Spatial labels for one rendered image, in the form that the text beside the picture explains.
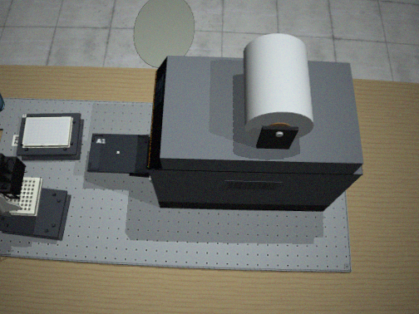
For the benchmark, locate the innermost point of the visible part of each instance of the grey perforated base plate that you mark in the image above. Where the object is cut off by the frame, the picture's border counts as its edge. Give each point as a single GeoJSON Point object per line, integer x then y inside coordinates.
{"type": "Point", "coordinates": [116, 219]}

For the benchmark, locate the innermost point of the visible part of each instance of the white rectangular plate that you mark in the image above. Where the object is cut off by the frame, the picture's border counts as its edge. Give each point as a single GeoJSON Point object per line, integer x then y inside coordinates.
{"type": "Point", "coordinates": [47, 132]}

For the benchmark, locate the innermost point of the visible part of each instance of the white plate with grid of square wells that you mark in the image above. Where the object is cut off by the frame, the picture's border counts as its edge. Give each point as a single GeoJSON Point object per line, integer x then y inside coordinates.
{"type": "Point", "coordinates": [29, 198]}

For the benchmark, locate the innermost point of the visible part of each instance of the white label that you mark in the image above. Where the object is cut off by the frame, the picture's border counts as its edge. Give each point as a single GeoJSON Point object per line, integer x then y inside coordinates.
{"type": "Point", "coordinates": [15, 139]}

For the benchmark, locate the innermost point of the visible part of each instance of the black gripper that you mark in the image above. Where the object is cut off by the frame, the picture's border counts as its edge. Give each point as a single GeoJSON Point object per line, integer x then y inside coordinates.
{"type": "Point", "coordinates": [11, 183]}

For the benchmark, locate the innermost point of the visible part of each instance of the white roll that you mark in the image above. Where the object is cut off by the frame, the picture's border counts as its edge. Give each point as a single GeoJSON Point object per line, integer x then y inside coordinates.
{"type": "Point", "coordinates": [276, 84]}

